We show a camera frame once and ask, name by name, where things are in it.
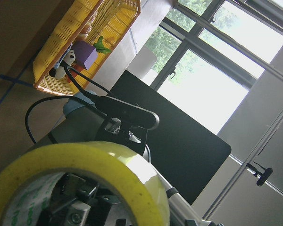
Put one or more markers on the window frame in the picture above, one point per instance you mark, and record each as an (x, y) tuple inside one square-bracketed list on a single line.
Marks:
[(191, 41)]

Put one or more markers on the panda figurine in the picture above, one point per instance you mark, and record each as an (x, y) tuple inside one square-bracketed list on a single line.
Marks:
[(63, 64)]

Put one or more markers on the purple foam block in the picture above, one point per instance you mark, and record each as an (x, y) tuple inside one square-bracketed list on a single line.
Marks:
[(85, 54)]

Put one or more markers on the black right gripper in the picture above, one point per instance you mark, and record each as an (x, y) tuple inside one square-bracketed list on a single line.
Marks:
[(81, 201)]

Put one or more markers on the black monitor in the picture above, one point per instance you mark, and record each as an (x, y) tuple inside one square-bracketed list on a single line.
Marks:
[(186, 153)]

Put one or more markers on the yellow tape roll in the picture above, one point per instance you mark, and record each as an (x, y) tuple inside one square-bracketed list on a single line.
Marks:
[(27, 183)]

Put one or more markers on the yellow plastic basket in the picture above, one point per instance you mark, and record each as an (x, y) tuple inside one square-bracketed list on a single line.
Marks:
[(86, 22)]

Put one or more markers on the toy croissant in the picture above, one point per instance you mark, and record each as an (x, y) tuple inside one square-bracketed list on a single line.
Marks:
[(86, 29)]

